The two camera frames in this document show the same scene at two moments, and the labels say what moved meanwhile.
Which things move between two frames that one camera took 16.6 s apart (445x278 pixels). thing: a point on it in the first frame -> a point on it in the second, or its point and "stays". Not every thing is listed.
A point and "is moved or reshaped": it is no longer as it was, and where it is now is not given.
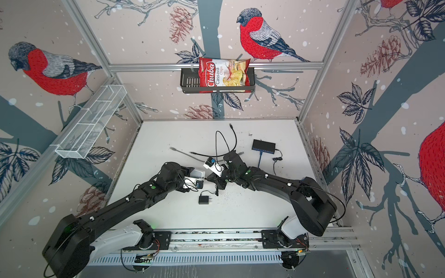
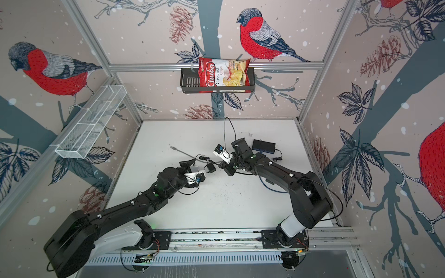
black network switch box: x=266 y=146 stays
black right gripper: x=218 y=181 -> x=226 y=167
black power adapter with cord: x=204 y=200 is moved or reshaped
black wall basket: x=190 y=81 stays
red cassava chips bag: x=214 y=72 stays
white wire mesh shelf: x=77 y=142 stays
